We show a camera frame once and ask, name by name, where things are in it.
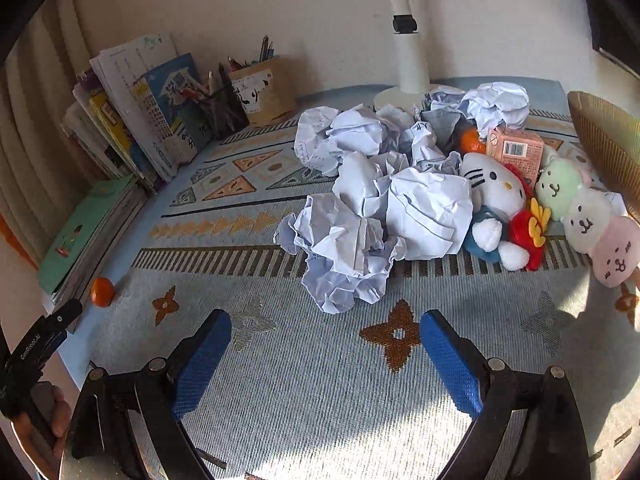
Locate three-colour dango plush toy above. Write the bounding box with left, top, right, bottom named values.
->
left=534, top=154, right=640, bottom=290

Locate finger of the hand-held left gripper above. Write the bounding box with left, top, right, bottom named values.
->
left=6, top=299, right=84, bottom=377

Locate brown ribbed bowl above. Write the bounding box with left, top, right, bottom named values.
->
left=567, top=91, right=640, bottom=221

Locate white cat plush toy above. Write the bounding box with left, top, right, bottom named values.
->
left=457, top=152, right=551, bottom=272

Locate dark object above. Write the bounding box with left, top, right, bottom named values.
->
left=592, top=10, right=640, bottom=81

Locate black mesh pen holder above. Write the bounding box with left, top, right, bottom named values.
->
left=197, top=62, right=251, bottom=138

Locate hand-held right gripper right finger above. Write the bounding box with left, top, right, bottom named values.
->
left=420, top=309, right=593, bottom=480

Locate white desk lamp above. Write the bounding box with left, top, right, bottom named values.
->
left=374, top=0, right=437, bottom=111

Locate orange tangerine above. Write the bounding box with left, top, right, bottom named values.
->
left=457, top=128, right=488, bottom=155
left=90, top=277, right=117, bottom=308

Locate pile of white papers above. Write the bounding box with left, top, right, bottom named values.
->
left=274, top=81, right=531, bottom=315

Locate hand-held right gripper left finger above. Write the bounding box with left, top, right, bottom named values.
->
left=67, top=309, right=233, bottom=480

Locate pink card box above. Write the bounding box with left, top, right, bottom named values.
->
left=485, top=126, right=545, bottom=188

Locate cluster of pens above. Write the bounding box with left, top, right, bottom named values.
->
left=227, top=35, right=277, bottom=73

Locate row of standing books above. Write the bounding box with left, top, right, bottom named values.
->
left=60, top=32, right=211, bottom=193

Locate beige pleated curtain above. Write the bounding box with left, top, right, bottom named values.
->
left=0, top=0, right=103, bottom=266

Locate person's left hand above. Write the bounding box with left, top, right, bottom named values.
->
left=10, top=387, right=72, bottom=480

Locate cardboard pen holder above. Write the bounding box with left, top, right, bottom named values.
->
left=227, top=55, right=298, bottom=128

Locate flat stack of books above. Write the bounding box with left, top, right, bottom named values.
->
left=39, top=175, right=147, bottom=333

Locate patterned table cloth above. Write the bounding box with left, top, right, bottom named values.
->
left=65, top=77, right=640, bottom=480

